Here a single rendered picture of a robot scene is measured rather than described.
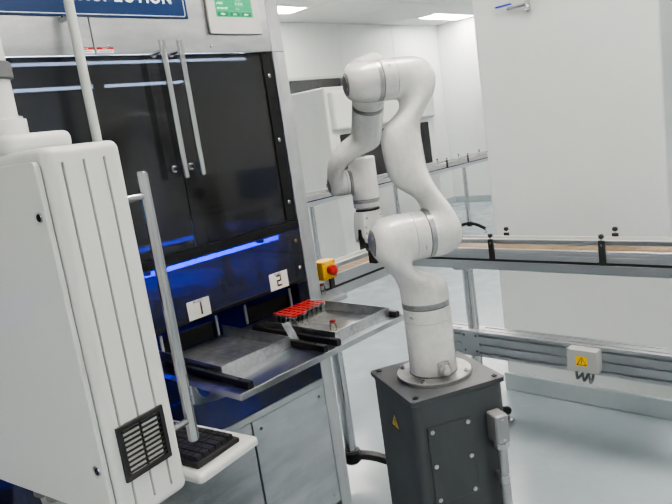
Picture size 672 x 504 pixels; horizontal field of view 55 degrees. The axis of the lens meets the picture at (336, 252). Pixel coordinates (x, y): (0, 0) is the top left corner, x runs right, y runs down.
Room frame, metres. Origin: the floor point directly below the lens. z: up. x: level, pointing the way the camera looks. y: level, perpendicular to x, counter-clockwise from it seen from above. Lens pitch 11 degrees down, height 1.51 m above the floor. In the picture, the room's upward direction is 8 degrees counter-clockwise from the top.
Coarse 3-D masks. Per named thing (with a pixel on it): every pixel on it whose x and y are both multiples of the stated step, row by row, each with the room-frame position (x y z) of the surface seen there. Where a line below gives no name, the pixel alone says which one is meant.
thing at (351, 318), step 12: (324, 300) 2.26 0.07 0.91; (336, 312) 2.20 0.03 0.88; (348, 312) 2.18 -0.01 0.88; (360, 312) 2.14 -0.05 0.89; (372, 312) 2.10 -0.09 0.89; (384, 312) 2.04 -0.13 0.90; (264, 324) 2.11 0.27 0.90; (276, 324) 2.06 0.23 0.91; (312, 324) 2.10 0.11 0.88; (324, 324) 2.08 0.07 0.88; (336, 324) 2.06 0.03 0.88; (348, 324) 2.04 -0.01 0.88; (360, 324) 1.95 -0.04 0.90; (372, 324) 1.99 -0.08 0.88; (336, 336) 1.87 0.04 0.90; (348, 336) 1.91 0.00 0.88
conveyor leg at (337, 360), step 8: (336, 360) 2.60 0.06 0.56; (336, 368) 2.60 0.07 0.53; (344, 368) 2.61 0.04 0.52; (336, 376) 2.60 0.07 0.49; (344, 376) 2.61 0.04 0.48; (336, 384) 2.61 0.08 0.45; (344, 384) 2.60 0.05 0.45; (344, 392) 2.60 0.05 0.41; (344, 400) 2.60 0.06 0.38; (344, 408) 2.60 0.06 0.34; (344, 416) 2.60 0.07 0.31; (344, 424) 2.60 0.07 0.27; (352, 424) 2.61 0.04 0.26; (344, 432) 2.60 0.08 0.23; (352, 432) 2.60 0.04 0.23; (344, 440) 2.61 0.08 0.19; (352, 440) 2.60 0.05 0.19; (352, 448) 2.60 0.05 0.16
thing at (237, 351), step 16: (224, 336) 2.10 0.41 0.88; (240, 336) 2.06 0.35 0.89; (256, 336) 2.00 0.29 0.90; (272, 336) 1.95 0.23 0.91; (288, 336) 1.90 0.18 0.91; (160, 352) 1.93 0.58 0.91; (192, 352) 1.98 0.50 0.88; (208, 352) 1.96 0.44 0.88; (224, 352) 1.93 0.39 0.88; (240, 352) 1.91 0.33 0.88; (256, 352) 1.80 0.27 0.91; (272, 352) 1.84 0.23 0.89; (208, 368) 1.75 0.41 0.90; (224, 368) 1.72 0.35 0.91; (240, 368) 1.75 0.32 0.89
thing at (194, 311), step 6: (198, 300) 1.99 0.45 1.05; (204, 300) 2.00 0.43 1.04; (192, 306) 1.97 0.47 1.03; (198, 306) 1.98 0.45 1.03; (204, 306) 2.00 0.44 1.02; (210, 306) 2.01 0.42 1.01; (192, 312) 1.96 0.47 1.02; (198, 312) 1.98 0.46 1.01; (204, 312) 2.00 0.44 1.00; (210, 312) 2.01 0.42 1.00; (192, 318) 1.96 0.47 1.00
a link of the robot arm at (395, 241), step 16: (384, 224) 1.53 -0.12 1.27; (400, 224) 1.52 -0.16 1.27; (416, 224) 1.53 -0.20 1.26; (368, 240) 1.56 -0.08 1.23; (384, 240) 1.51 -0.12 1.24; (400, 240) 1.51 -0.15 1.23; (416, 240) 1.51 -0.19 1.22; (384, 256) 1.51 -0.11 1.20; (400, 256) 1.51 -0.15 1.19; (416, 256) 1.53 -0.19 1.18; (400, 272) 1.51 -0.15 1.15; (416, 272) 1.53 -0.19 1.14; (400, 288) 1.56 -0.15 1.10; (416, 288) 1.52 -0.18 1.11; (432, 288) 1.52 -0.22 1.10; (416, 304) 1.53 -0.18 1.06; (432, 304) 1.52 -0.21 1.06; (448, 304) 1.55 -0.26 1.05
